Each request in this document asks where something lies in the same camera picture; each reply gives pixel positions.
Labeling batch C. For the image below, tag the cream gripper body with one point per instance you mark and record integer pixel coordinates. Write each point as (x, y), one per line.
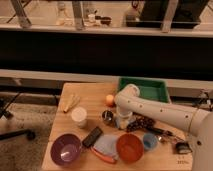
(123, 122)

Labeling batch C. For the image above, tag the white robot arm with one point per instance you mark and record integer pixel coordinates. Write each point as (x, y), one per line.
(196, 122)

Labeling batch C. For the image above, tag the small metal cup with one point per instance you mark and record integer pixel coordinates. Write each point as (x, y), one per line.
(107, 117)

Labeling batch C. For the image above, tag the small blue cup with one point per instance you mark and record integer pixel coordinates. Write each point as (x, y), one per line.
(150, 141)

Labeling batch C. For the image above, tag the white paper cup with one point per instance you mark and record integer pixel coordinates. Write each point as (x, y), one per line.
(79, 116)

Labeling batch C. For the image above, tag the orange ball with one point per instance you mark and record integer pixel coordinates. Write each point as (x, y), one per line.
(109, 100)

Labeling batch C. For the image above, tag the orange bowl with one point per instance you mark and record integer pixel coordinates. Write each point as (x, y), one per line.
(129, 148)

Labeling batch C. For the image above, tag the light blue cloth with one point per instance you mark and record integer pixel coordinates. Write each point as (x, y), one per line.
(106, 145)

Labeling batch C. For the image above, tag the black rectangular remote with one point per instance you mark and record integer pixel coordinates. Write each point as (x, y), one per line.
(92, 137)

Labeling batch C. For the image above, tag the orange carrot toy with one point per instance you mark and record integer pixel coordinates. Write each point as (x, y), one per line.
(104, 158)

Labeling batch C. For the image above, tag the green plastic tray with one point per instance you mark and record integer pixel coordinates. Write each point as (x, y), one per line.
(149, 89)

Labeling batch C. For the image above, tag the wooden spatula pieces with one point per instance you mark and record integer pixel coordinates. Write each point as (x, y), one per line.
(72, 101)

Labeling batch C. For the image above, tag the purple bowl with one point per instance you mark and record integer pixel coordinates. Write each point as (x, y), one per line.
(66, 149)

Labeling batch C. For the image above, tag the black chair base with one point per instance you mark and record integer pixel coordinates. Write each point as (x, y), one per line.
(12, 130)

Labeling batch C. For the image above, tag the black handled tool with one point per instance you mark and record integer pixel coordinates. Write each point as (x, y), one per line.
(161, 131)

